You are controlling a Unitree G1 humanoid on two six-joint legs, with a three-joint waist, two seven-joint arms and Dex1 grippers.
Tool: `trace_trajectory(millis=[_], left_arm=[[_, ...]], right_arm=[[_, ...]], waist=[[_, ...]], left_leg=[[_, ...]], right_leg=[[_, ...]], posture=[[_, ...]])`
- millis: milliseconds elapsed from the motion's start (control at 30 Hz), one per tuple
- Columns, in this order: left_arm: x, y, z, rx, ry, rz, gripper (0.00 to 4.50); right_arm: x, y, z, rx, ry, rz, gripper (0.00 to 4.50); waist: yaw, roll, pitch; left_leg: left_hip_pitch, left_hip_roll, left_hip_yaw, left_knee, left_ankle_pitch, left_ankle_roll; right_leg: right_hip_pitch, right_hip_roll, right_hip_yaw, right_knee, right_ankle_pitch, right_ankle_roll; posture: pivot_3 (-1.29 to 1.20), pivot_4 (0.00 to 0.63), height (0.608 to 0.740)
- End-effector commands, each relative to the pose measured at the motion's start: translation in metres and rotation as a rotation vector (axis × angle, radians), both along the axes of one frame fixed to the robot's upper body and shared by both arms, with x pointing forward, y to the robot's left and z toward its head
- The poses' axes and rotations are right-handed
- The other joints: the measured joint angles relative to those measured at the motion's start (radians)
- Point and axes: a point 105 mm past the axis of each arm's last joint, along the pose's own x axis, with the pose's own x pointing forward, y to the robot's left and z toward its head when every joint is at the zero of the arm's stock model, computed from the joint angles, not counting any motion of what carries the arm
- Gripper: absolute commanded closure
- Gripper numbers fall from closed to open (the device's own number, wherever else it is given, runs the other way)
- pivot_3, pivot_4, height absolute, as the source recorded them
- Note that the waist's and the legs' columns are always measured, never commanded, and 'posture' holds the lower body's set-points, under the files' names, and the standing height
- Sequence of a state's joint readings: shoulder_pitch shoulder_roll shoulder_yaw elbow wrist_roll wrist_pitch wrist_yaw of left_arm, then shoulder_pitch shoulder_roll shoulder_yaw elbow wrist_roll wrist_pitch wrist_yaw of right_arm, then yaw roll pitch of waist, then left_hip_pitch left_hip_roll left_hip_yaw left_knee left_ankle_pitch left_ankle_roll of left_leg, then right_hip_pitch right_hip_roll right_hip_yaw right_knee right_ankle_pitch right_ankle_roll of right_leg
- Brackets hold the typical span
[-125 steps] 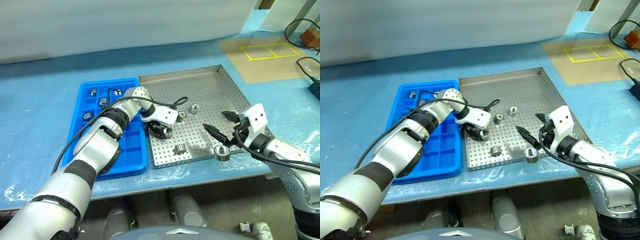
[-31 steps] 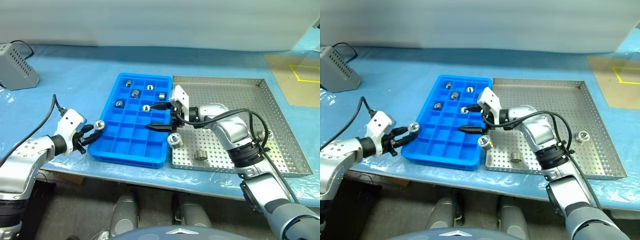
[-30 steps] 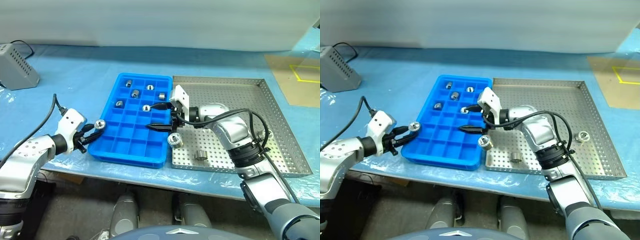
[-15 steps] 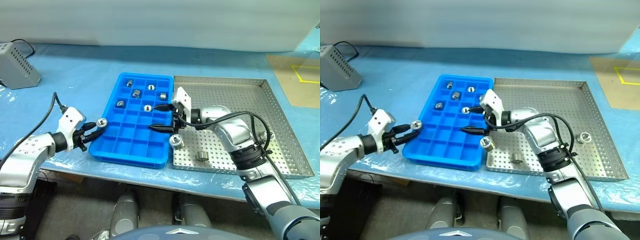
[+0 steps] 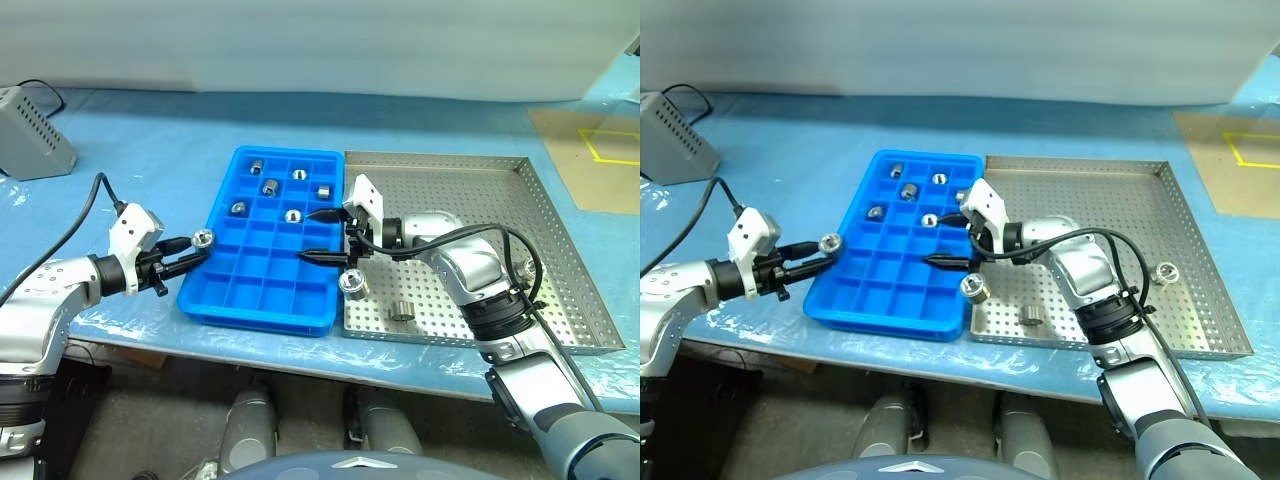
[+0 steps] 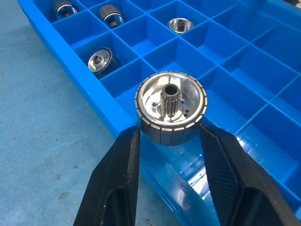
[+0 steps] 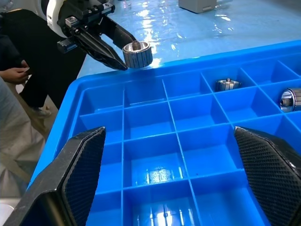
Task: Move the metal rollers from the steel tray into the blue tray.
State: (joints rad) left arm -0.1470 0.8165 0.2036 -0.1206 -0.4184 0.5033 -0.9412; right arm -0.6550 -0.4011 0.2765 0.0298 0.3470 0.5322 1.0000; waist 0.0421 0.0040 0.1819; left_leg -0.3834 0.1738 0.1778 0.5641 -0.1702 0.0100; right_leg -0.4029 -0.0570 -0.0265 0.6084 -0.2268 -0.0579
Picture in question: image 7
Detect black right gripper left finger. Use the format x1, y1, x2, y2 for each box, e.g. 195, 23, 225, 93
3, 126, 107, 226

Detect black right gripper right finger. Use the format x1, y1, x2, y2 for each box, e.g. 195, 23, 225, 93
233, 126, 301, 226

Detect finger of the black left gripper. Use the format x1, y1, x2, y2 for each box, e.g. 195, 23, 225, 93
74, 28, 129, 71
100, 16, 138, 47

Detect metal roller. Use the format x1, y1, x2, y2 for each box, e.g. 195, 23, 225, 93
122, 40, 153, 69
215, 78, 242, 92
279, 87, 301, 113

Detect blue compartment tray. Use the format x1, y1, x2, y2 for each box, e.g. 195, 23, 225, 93
28, 40, 301, 226

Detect bystander bare hand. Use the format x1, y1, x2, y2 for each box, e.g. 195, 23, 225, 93
0, 67, 32, 84

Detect person in black clothes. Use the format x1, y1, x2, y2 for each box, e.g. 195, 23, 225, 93
0, 9, 87, 109

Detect bystander grey trousers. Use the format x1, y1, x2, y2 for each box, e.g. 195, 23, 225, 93
0, 77, 45, 198

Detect bystander light shoe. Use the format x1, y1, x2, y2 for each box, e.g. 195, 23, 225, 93
28, 105, 52, 118

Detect grey vented metal box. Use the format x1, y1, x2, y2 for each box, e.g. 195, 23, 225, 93
178, 0, 218, 14

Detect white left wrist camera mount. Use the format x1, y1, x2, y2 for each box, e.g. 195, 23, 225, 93
46, 0, 71, 39

